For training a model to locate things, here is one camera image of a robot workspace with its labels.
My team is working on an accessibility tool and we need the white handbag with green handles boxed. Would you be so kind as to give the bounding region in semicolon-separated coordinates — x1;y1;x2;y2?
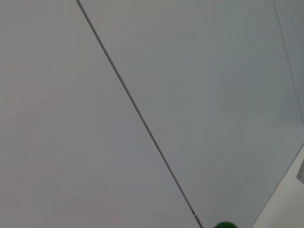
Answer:
213;221;236;228

